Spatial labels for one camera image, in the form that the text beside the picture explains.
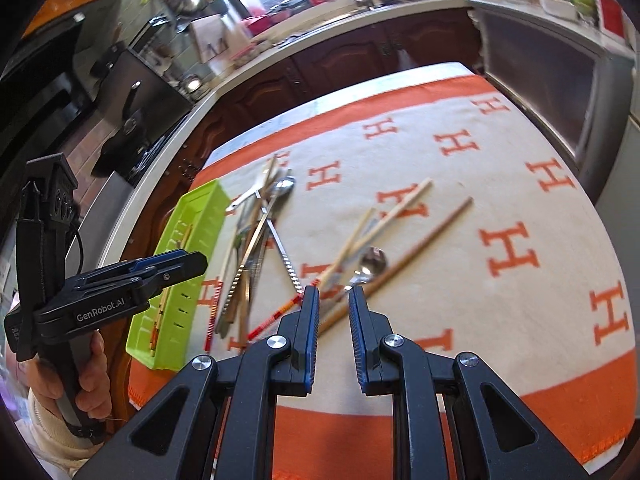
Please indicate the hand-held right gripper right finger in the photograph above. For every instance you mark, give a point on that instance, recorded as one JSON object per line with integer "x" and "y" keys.
{"x": 357, "y": 350}

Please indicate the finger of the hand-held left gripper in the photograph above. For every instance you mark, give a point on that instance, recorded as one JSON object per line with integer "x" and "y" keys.
{"x": 185, "y": 266}
{"x": 155, "y": 258}

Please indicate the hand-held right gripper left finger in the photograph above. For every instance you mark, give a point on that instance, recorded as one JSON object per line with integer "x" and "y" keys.
{"x": 312, "y": 350}

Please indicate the green plastic cutlery tray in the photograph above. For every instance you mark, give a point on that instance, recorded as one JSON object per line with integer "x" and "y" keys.
{"x": 200, "y": 220}

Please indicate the light wooden chopstick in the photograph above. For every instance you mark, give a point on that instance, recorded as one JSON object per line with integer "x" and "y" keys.
{"x": 400, "y": 205}
{"x": 357, "y": 232}
{"x": 244, "y": 320}
{"x": 270, "y": 172}

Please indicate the small steel spoon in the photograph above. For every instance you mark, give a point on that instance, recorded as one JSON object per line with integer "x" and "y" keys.
{"x": 374, "y": 260}

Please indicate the brown wooden chopstick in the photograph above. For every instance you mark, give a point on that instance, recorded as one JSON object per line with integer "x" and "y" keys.
{"x": 425, "y": 240}

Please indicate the person's left forearm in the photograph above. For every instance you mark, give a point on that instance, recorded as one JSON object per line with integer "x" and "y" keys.
{"x": 50, "y": 440}

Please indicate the person's left hand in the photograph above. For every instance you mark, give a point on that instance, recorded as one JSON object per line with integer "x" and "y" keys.
{"x": 95, "y": 375}

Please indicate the black frying pan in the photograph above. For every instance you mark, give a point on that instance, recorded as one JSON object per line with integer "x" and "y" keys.
{"x": 127, "y": 132}

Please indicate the orange cream printed blanket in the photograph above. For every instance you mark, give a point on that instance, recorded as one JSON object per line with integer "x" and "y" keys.
{"x": 475, "y": 285}

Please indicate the black gas stove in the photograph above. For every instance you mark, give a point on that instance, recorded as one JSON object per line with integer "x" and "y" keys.
{"x": 155, "y": 90}

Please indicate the black range hood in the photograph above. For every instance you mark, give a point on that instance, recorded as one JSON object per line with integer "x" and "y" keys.
{"x": 40, "y": 85}

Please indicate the white board stand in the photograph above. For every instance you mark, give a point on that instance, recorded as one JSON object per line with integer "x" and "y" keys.
{"x": 215, "y": 40}

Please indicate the brown wooden base cabinets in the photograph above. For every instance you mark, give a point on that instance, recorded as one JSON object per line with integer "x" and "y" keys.
{"x": 350, "y": 55}

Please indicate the white kitchen countertop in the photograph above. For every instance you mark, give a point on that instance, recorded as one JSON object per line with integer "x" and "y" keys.
{"x": 330, "y": 20}

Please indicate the stainless steel appliance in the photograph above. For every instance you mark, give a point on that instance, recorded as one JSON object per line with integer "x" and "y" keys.
{"x": 550, "y": 75}

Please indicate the red box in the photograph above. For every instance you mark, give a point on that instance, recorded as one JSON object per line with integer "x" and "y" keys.
{"x": 612, "y": 15}

